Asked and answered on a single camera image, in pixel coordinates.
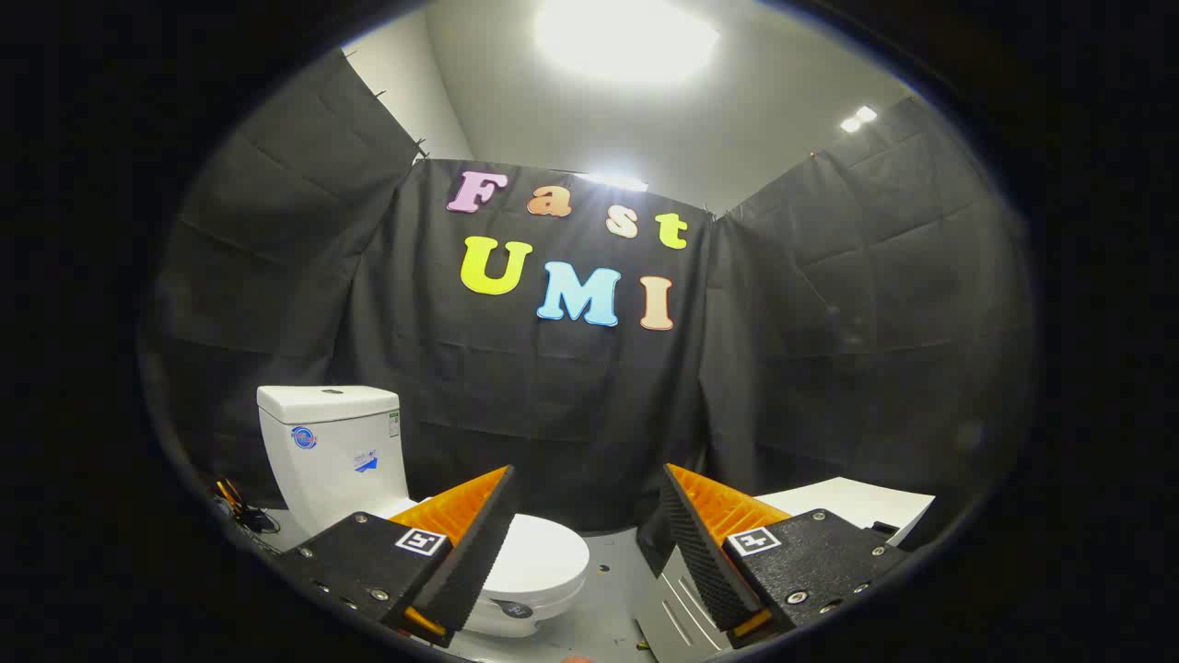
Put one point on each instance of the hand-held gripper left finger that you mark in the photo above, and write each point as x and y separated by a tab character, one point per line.
465	562

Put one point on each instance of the large round ceiling light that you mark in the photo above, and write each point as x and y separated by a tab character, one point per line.
626	37

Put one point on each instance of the grey drawer cabinet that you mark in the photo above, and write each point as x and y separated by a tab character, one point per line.
847	502

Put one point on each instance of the white ceramic toilet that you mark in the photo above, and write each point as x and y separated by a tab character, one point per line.
332	460

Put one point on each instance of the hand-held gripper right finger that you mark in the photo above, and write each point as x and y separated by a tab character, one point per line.
705	562

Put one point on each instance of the white toilet lid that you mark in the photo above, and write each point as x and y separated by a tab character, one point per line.
543	552

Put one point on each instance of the black backdrop cloth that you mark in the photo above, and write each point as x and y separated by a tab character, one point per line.
553	414

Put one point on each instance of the small ceiling spot light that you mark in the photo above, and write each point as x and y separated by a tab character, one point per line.
858	118

